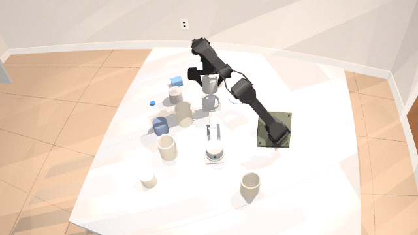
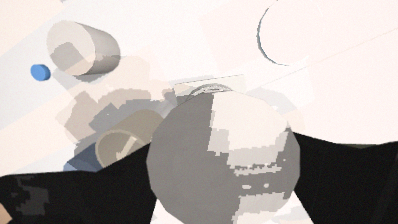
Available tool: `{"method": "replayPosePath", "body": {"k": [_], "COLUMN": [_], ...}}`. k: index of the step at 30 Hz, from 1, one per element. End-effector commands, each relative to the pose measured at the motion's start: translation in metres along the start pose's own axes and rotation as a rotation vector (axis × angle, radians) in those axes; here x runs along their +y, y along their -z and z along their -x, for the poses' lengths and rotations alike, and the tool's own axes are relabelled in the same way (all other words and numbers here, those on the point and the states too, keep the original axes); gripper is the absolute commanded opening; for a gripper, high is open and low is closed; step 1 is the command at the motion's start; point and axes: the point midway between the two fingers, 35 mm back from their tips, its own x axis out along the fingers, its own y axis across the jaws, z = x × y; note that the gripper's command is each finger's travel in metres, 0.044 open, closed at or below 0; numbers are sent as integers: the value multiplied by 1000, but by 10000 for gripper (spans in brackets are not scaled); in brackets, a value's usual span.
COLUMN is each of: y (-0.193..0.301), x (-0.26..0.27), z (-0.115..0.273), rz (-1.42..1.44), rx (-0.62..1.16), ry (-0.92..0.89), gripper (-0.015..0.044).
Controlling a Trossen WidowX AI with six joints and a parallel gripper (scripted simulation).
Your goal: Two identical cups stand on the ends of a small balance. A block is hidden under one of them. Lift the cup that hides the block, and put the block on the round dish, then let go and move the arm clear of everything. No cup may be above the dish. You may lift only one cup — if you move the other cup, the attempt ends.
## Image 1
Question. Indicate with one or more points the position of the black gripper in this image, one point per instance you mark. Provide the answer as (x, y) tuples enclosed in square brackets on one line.
[(207, 69)]

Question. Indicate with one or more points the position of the light blue block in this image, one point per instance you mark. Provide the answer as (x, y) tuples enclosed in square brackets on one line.
[(177, 81)]

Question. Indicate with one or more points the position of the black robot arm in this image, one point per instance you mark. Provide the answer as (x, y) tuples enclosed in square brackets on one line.
[(242, 90)]

